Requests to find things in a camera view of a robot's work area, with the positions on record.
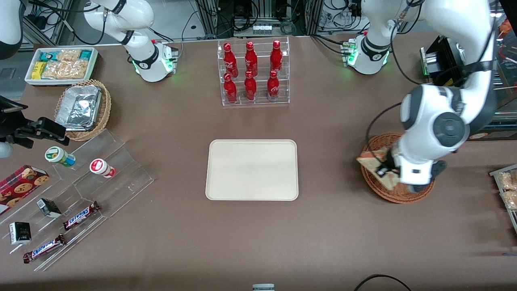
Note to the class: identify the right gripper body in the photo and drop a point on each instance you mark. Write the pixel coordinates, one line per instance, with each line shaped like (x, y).
(11, 122)

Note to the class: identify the triangular sandwich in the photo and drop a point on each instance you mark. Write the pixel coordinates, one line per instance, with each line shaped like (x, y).
(369, 161)

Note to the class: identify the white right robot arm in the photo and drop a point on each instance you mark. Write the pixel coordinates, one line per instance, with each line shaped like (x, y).
(137, 16)

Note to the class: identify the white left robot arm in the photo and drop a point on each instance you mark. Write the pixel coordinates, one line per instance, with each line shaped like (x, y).
(436, 117)

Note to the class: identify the round brown wicker basket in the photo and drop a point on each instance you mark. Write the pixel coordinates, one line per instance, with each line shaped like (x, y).
(383, 194)

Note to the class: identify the light oval wicker basket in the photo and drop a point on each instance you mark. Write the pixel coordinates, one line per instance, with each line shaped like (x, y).
(104, 109)

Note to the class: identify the grey metal snack tray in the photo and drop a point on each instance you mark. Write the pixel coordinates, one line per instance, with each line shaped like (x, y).
(513, 220)

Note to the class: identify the beige rectangular tray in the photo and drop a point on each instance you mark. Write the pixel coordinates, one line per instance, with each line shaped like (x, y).
(250, 169)

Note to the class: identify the green lid yogurt cup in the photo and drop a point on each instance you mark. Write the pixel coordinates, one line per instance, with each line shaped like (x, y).
(58, 155)

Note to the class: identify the aluminium foil container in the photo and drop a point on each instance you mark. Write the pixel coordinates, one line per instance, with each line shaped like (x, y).
(78, 107)

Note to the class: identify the red tartan cookie box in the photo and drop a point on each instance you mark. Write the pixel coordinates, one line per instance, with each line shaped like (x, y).
(20, 188)

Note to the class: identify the white rectangular snack bin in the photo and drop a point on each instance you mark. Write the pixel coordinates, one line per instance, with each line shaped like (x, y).
(60, 82)

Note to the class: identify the yellow snack packet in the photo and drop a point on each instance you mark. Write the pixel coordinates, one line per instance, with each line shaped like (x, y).
(38, 70)

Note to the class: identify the clear cracker packet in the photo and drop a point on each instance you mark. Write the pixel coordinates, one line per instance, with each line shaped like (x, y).
(53, 70)
(508, 180)
(68, 55)
(510, 200)
(76, 69)

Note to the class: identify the red lid yogurt cup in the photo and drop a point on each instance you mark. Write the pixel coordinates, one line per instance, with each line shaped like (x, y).
(101, 167)

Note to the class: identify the small black box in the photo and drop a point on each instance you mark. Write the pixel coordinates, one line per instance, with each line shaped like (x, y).
(48, 207)
(20, 233)

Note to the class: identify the teal snack packet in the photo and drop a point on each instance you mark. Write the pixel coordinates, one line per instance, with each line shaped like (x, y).
(48, 56)
(86, 54)

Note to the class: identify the clear acrylic tiered display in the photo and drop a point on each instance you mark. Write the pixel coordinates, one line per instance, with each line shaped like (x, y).
(121, 178)

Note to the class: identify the snickers chocolate bar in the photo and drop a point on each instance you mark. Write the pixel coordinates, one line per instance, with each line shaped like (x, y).
(80, 216)
(44, 248)

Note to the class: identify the black machine with yellow panel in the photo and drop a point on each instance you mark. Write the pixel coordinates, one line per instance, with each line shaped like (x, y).
(442, 60)

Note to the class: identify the red cola bottle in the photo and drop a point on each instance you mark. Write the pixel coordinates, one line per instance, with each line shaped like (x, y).
(251, 58)
(230, 91)
(273, 86)
(230, 60)
(276, 56)
(250, 88)

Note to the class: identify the clear acrylic bottle rack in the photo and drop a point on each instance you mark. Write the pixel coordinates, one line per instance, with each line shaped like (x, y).
(260, 101)

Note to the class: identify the small grey box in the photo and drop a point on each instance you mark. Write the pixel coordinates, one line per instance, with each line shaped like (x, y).
(263, 287)

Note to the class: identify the white power strip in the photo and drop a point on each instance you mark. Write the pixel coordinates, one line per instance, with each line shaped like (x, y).
(262, 28)

